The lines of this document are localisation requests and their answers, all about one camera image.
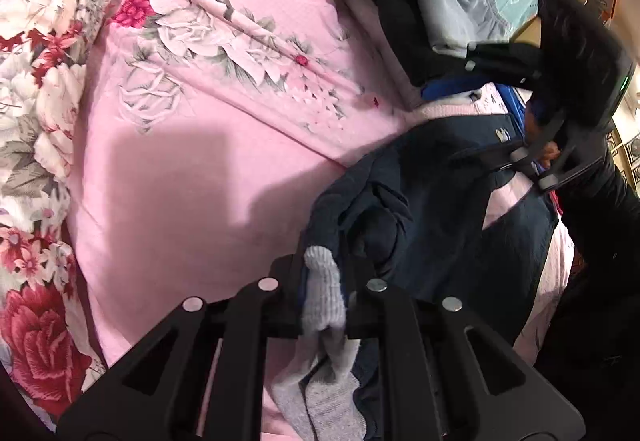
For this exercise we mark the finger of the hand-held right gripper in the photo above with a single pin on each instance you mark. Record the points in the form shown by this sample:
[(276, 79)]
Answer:
[(505, 155), (505, 61)]

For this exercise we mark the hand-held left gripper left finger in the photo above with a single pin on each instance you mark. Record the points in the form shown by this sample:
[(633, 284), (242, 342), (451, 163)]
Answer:
[(287, 293)]

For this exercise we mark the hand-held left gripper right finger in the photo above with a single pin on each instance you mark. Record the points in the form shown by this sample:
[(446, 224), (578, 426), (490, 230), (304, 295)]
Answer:
[(362, 308)]

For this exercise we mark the dark navy grey-lined pants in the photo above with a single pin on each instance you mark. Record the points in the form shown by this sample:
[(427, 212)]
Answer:
[(440, 231)]

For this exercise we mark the person's right forearm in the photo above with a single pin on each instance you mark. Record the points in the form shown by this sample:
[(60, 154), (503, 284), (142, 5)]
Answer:
[(605, 206)]

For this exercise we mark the pink floral bedsheet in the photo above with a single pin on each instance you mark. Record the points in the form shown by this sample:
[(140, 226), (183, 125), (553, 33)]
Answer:
[(210, 121)]

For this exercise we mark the person's dark clothing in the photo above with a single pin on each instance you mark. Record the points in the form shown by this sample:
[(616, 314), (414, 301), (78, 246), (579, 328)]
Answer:
[(595, 351)]

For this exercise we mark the white red rose quilt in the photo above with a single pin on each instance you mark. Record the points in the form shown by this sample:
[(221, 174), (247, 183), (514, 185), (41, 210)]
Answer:
[(40, 86)]

